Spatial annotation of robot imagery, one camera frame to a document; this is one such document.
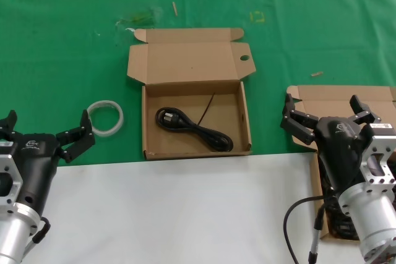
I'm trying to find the black power cable with tie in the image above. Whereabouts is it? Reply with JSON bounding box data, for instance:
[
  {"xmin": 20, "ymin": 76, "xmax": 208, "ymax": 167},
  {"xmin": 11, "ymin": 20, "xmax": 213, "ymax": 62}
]
[{"xmin": 155, "ymin": 91, "xmax": 235, "ymax": 153}]

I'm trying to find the pile of black cables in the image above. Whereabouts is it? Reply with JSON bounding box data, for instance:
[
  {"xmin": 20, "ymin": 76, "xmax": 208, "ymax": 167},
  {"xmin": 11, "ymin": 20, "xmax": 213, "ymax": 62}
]
[{"xmin": 317, "ymin": 152, "xmax": 363, "ymax": 241}]

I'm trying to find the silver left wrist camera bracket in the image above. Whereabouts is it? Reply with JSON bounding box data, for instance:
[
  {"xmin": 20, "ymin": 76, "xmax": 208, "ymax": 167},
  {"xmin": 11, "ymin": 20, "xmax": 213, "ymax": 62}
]
[{"xmin": 0, "ymin": 151, "xmax": 24, "ymax": 210}]

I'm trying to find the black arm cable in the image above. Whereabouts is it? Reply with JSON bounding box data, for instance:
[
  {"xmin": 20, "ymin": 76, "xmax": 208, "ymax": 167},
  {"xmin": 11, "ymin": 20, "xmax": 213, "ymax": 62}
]
[
  {"xmin": 22, "ymin": 215, "xmax": 51, "ymax": 258},
  {"xmin": 283, "ymin": 195, "xmax": 326, "ymax": 264}
]

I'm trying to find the white tape roll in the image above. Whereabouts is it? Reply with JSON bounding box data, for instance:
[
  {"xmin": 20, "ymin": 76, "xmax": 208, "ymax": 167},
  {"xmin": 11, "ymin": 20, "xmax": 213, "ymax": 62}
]
[{"xmin": 86, "ymin": 99, "xmax": 126, "ymax": 138}]

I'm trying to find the clear plastic scrap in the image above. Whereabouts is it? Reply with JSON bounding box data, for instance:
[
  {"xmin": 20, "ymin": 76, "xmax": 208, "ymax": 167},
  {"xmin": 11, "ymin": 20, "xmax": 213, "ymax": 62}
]
[{"xmin": 115, "ymin": 6, "xmax": 163, "ymax": 32}]

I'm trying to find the green table cloth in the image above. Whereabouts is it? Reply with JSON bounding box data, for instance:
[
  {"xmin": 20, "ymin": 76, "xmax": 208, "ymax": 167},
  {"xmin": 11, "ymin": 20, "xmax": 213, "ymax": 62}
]
[{"xmin": 0, "ymin": 0, "xmax": 396, "ymax": 168}]

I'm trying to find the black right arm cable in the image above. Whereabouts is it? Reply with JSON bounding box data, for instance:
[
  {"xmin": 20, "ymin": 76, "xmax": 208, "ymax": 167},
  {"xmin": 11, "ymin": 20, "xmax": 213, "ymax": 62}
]
[{"xmin": 283, "ymin": 195, "xmax": 326, "ymax": 264}]

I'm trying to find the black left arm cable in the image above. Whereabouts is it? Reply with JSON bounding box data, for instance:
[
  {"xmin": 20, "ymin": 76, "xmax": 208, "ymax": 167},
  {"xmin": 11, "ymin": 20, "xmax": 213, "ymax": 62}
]
[{"xmin": 22, "ymin": 215, "xmax": 51, "ymax": 258}]

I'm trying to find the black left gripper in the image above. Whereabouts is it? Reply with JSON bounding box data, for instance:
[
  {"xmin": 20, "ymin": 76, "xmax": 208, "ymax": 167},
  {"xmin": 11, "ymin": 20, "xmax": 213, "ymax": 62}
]
[{"xmin": 0, "ymin": 109, "xmax": 97, "ymax": 217}]

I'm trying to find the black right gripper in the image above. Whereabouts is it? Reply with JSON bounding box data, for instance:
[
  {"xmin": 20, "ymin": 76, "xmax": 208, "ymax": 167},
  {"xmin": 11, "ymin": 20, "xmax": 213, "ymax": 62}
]
[{"xmin": 280, "ymin": 93, "xmax": 385, "ymax": 194}]

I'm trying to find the open brown cardboard box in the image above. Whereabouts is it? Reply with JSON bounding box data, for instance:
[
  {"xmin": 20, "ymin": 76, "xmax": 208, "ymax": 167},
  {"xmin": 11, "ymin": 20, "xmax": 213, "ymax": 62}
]
[
  {"xmin": 126, "ymin": 27, "xmax": 256, "ymax": 161},
  {"xmin": 285, "ymin": 84, "xmax": 396, "ymax": 242}
]

